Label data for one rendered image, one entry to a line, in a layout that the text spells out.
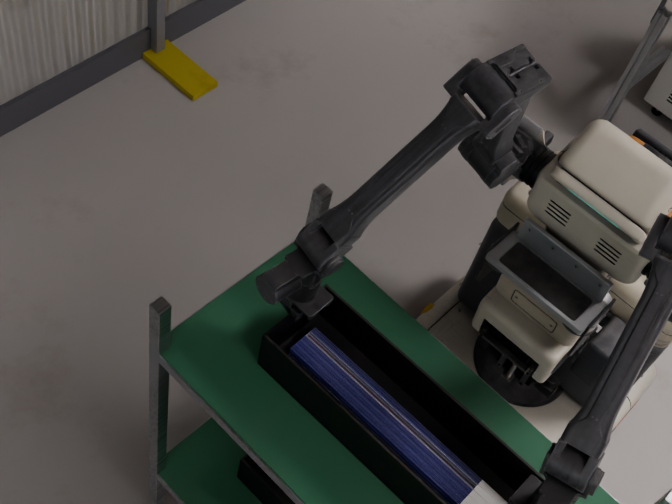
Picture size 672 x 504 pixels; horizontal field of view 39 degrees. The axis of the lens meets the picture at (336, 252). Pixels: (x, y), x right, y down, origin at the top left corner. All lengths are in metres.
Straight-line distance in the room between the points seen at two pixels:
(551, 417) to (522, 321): 0.58
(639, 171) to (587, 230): 0.20
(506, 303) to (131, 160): 1.60
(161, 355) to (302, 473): 0.35
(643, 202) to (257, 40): 2.31
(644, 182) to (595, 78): 2.33
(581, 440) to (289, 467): 0.56
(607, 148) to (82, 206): 1.94
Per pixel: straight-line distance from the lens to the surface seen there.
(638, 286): 2.40
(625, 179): 1.81
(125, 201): 3.27
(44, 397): 2.91
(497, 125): 1.51
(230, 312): 1.93
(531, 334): 2.23
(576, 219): 1.95
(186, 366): 1.86
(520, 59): 1.57
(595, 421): 1.49
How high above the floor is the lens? 2.60
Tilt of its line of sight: 54 degrees down
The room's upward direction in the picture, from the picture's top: 15 degrees clockwise
